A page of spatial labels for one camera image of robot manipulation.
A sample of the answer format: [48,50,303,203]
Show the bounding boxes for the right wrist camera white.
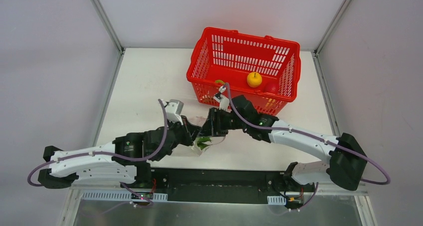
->
[213,85,229,111]

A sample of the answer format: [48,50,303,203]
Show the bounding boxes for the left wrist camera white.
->
[163,99,184,125]

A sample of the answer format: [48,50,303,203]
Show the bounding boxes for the right aluminium frame post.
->
[314,0,353,56]

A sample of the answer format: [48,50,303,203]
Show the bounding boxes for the yellow orange fruit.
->
[246,72,262,88]

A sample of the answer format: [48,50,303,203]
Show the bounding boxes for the clear pink zip top bag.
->
[167,114,225,157]

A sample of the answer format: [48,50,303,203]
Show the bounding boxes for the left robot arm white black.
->
[35,116,202,189]

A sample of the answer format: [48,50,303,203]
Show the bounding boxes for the red apple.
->
[264,82,279,94]

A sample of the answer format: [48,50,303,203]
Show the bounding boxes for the aluminium frame post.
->
[90,0,124,54]
[314,0,353,56]

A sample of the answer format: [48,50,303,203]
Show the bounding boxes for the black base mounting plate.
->
[128,168,315,205]

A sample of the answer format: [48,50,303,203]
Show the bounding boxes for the red plastic shopping basket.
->
[186,27,301,115]

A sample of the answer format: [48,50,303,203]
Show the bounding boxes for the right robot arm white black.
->
[199,95,367,191]

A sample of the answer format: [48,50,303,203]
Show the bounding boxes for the white daikon radish toy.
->
[191,137,212,154]

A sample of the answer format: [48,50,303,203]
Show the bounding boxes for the left aluminium frame post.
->
[90,0,124,54]

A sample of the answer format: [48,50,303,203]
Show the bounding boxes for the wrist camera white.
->
[163,99,184,125]
[213,85,229,111]

